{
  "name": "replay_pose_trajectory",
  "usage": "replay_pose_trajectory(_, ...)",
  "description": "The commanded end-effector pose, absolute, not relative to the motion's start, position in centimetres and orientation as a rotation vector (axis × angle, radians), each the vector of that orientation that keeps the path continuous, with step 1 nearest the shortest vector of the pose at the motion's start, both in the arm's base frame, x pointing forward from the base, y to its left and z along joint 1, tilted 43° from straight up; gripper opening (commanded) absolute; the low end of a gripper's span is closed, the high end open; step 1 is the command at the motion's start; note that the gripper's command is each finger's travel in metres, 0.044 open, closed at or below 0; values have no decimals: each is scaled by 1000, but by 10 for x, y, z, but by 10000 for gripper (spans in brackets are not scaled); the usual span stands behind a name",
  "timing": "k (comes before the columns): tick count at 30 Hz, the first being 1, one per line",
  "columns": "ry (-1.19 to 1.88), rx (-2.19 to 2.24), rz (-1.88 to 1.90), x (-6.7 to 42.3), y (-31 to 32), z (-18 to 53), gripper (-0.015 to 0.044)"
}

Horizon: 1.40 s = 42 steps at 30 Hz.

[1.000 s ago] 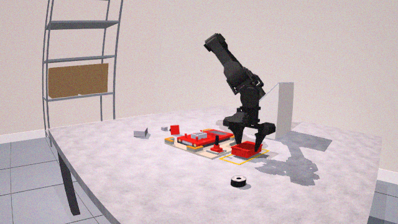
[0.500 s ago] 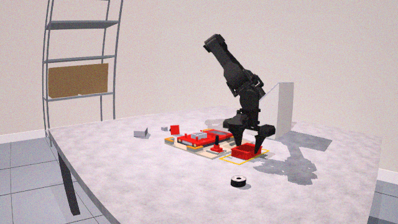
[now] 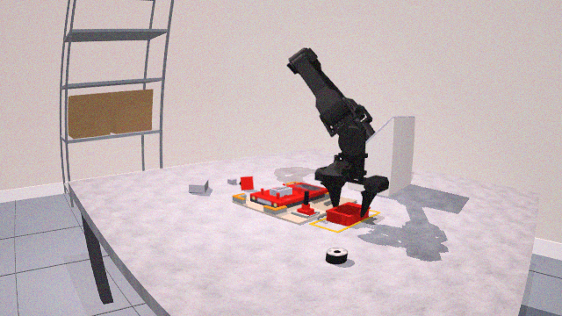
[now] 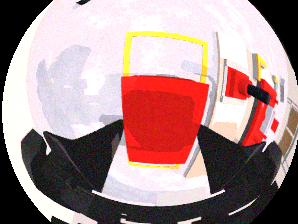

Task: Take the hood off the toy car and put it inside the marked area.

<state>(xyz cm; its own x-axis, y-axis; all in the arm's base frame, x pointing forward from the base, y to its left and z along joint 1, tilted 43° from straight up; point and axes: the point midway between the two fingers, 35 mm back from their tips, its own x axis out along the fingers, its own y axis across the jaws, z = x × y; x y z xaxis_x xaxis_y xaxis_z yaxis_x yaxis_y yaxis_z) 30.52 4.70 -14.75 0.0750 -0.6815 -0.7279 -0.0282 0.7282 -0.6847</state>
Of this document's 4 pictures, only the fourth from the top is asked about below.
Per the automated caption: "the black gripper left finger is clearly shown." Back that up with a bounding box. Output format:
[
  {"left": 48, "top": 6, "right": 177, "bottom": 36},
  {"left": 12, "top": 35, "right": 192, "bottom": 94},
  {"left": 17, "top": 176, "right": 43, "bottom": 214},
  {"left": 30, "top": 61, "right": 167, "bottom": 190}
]
[{"left": 43, "top": 119, "right": 124, "bottom": 193}]

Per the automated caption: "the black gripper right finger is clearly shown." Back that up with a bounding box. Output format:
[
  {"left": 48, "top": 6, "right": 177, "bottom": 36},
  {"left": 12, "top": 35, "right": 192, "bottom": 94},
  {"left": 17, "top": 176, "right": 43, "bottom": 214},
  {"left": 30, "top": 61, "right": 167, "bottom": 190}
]
[{"left": 197, "top": 124, "right": 267, "bottom": 194}]

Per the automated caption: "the black toy tyre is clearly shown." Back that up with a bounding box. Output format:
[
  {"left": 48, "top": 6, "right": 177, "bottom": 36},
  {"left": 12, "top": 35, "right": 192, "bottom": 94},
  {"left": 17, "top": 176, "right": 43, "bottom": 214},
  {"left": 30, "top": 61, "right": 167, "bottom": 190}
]
[{"left": 74, "top": 0, "right": 89, "bottom": 6}]

